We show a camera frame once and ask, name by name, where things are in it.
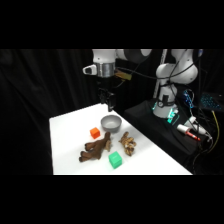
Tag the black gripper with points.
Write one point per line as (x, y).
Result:
(104, 95)

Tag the red cube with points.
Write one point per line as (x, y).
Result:
(95, 133)

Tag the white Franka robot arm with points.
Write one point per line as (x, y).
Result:
(169, 75)

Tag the green cube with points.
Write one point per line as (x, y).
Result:
(115, 159)

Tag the grey bowl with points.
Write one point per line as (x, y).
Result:
(111, 123)

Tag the black robot stand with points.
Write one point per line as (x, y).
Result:
(143, 115)

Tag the tan plush animal toy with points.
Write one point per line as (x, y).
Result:
(128, 143)

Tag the brown plush moose toy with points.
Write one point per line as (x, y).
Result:
(96, 147)

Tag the small green-lit box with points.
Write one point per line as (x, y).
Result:
(173, 116)

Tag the black curtain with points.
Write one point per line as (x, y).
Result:
(33, 100)

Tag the white and red cylinder device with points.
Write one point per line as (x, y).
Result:
(187, 131)

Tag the white plug adapter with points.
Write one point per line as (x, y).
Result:
(192, 120)

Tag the tan wrist camera mount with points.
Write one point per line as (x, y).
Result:
(122, 75)

